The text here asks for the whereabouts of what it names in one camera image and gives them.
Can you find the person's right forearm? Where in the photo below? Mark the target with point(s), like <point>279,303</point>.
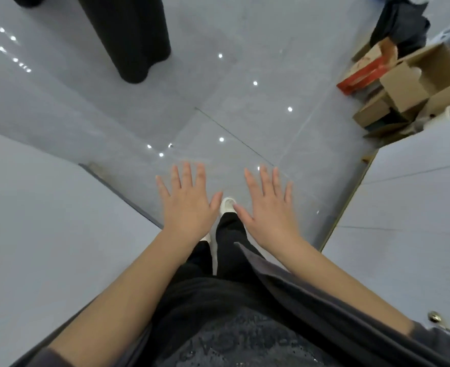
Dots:
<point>347,286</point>

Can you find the person's white left shoe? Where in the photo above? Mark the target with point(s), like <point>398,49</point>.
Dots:
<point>206,238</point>

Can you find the person's left thumb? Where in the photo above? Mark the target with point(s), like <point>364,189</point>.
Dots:
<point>215,203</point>

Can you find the person's right thumb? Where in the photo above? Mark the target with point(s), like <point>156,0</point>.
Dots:
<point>243,214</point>

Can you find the red and brown cardboard box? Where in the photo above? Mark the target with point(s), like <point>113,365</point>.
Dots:
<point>366,68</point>

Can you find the person's white right shoe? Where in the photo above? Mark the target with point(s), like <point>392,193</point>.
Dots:
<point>227,204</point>

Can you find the white crumpled wrapping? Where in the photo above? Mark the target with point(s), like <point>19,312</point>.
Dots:
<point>445,114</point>

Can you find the person's left forearm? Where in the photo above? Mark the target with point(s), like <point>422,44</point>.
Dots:
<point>125,290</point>

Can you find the person's right middle finger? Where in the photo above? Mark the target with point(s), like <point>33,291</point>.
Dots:
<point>264,180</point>

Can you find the dark cloth bundle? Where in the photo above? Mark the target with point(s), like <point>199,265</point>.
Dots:
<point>401,22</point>

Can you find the person's left middle finger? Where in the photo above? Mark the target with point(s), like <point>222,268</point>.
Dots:
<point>187,176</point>

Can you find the person's left hand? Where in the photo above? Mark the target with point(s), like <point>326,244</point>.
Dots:
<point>188,212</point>

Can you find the person's right little finger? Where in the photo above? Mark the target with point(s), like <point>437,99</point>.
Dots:
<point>288,194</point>

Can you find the person's left little finger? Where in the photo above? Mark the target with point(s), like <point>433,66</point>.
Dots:
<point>163,189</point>

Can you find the small brown cardboard box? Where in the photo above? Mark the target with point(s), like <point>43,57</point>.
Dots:
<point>374,110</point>

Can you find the person's dark patterned top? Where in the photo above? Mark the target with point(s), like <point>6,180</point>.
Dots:
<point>229,324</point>

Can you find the person's grey open jacket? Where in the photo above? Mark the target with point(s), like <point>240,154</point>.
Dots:
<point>324,313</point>

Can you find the person's right hand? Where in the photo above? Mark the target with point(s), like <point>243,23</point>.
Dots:
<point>273,221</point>

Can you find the large open brown cardboard box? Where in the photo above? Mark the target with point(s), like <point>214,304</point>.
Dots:
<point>427,80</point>

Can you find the person's black trousers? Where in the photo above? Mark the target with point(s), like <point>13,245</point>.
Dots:
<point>230,244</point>

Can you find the person's white shoe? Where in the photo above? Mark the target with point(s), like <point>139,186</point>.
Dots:
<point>227,204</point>
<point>206,238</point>

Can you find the white door with gold edge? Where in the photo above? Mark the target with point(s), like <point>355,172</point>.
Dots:
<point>405,233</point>

